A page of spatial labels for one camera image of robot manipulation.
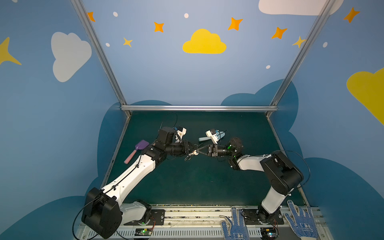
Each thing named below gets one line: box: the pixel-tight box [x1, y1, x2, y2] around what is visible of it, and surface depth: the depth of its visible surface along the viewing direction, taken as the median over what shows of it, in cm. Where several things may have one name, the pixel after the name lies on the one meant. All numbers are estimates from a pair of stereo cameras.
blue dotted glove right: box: [284, 200, 318, 240], surface depth 75 cm
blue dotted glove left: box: [219, 206, 250, 240], surface depth 73 cm
